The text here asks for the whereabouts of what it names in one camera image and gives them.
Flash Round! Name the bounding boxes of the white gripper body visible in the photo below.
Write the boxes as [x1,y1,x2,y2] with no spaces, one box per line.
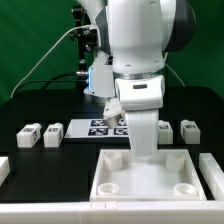
[115,75,165,156]

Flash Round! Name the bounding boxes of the white square tabletop part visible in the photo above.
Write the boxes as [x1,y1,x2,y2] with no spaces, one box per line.
[90,149,207,202]

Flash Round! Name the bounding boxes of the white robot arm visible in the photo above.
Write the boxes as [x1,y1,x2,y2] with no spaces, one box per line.
[77,0,195,156]

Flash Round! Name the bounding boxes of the white marker sheet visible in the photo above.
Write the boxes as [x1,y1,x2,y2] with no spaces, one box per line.
[65,119,128,139]

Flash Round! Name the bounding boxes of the white right fence block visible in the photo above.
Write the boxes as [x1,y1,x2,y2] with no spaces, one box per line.
[199,153,224,201]

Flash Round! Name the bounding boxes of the white fence block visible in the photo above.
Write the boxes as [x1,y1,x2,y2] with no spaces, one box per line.
[199,153,224,201]
[0,157,10,186]

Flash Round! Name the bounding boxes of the white left fence block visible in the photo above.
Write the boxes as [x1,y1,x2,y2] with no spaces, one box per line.
[0,157,10,186]

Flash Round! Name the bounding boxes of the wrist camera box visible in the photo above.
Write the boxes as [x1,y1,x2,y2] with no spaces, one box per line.
[103,98,121,129]

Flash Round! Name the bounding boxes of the black cable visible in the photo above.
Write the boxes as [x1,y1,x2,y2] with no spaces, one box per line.
[13,72,90,96]

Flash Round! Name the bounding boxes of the black camera stand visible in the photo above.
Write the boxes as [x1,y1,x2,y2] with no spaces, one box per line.
[70,5,97,90]

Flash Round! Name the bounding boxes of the white cable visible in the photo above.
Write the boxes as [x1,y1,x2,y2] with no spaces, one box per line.
[10,23,92,98]

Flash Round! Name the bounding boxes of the white front fence rail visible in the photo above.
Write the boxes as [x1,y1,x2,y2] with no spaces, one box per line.
[0,201,224,224]

